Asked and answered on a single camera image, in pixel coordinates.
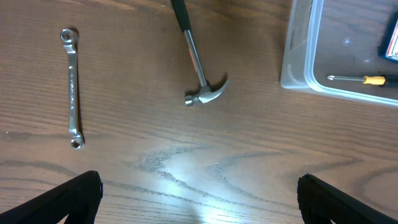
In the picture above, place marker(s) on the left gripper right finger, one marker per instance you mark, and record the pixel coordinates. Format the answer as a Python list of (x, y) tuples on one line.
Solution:
[(322, 203)]

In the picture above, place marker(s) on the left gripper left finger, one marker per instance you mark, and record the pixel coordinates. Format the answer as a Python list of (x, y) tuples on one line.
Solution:
[(76, 201)]

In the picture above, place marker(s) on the black yellow screwdriver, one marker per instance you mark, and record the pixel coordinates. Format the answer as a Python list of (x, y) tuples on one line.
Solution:
[(388, 81)]

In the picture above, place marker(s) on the black handled claw hammer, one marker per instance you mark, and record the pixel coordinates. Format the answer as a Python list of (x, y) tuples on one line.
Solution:
[(205, 94)]

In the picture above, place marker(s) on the silver ring wrench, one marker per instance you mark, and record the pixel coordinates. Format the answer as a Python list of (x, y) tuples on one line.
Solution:
[(69, 39)]

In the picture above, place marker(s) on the blue precision screwdriver set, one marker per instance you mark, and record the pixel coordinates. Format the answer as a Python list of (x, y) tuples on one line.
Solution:
[(388, 46)]

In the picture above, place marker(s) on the clear plastic container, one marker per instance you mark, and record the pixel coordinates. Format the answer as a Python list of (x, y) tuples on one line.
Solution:
[(341, 38)]

